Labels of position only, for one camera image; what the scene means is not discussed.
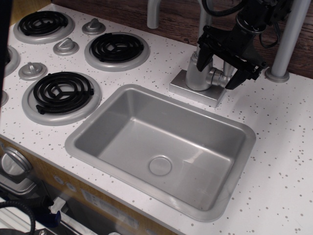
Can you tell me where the far left stove burner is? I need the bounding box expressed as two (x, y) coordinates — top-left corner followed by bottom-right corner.
(4, 46), (20, 77)

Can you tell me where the silver oven dial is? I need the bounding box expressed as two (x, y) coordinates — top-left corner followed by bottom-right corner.
(0, 147), (32, 183)

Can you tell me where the front right stove burner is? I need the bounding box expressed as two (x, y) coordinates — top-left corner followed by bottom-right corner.
(22, 72), (102, 126)

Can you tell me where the silver faucet lever handle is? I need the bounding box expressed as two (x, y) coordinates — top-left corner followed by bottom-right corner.
(221, 61), (235, 88)

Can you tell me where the grey toy sink basin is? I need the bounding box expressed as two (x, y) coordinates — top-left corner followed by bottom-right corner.
(65, 84), (256, 222)

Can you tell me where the silver toy faucet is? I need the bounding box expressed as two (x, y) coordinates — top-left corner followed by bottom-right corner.
(147, 0), (226, 108)

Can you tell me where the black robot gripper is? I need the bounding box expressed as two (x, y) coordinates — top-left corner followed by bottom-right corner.
(197, 14), (267, 90)

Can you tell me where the silver stove knob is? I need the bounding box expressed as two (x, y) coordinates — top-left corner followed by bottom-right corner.
(18, 62), (47, 81)
(82, 18), (106, 35)
(53, 38), (79, 56)

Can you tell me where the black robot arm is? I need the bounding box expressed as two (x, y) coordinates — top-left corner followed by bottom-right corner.
(197, 0), (293, 90)

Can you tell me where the back right stove burner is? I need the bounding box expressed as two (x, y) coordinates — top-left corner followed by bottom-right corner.
(84, 32), (150, 72)

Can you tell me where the silver stove knob middle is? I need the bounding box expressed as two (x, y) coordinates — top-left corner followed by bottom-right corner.
(53, 38), (79, 56)

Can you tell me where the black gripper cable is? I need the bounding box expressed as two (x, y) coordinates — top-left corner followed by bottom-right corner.
(259, 22), (282, 49)

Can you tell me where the grey support pole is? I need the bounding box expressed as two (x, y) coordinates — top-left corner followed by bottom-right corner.
(265, 0), (311, 83)

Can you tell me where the silver stove knob back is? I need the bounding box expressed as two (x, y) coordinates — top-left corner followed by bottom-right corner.
(82, 18), (106, 35)

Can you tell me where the stove burner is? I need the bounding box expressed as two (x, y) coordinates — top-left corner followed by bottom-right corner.
(13, 11), (75, 45)
(84, 32), (150, 72)
(22, 72), (102, 126)
(4, 46), (20, 77)

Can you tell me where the black corrugated hose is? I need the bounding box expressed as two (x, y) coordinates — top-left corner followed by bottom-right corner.
(0, 199), (37, 233)

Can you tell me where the back left stove burner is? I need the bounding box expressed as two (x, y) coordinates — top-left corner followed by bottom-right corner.
(13, 11), (75, 45)

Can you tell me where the silver stove knob front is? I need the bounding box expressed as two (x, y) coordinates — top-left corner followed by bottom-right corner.
(18, 62), (47, 81)

